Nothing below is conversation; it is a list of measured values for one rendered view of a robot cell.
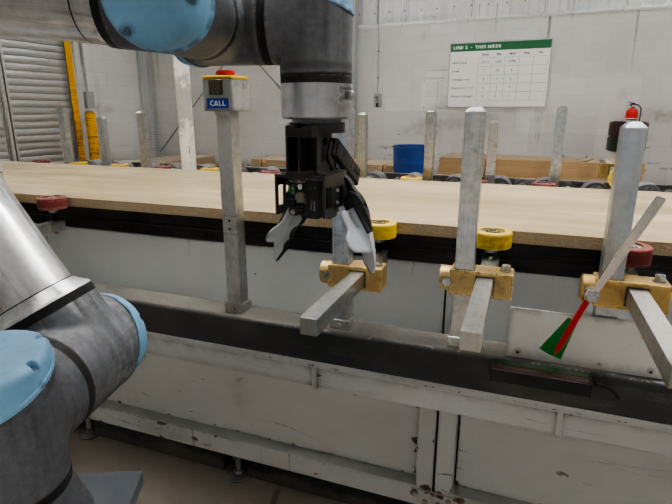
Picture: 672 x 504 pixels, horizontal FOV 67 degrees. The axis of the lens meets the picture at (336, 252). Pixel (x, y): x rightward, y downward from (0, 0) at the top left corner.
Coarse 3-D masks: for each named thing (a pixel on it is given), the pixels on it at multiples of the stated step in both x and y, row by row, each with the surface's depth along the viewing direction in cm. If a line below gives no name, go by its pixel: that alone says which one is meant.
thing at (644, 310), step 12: (636, 300) 81; (648, 300) 81; (636, 312) 79; (648, 312) 76; (660, 312) 76; (636, 324) 78; (648, 324) 72; (660, 324) 72; (648, 336) 71; (660, 336) 68; (648, 348) 70; (660, 348) 65; (660, 360) 64; (660, 372) 64
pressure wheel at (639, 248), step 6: (636, 246) 96; (642, 246) 95; (648, 246) 95; (630, 252) 92; (636, 252) 92; (642, 252) 92; (648, 252) 92; (630, 258) 93; (636, 258) 92; (642, 258) 92; (648, 258) 93; (630, 264) 93; (636, 264) 93; (642, 264) 93; (648, 264) 93
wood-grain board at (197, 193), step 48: (48, 192) 160; (96, 192) 160; (144, 192) 160; (192, 192) 160; (384, 192) 160; (432, 192) 160; (528, 192) 160; (576, 192) 160; (528, 240) 109; (576, 240) 106
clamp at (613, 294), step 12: (588, 276) 89; (624, 276) 89; (636, 276) 89; (612, 288) 87; (624, 288) 86; (636, 288) 86; (648, 288) 85; (660, 288) 84; (600, 300) 88; (612, 300) 88; (624, 300) 87; (660, 300) 85
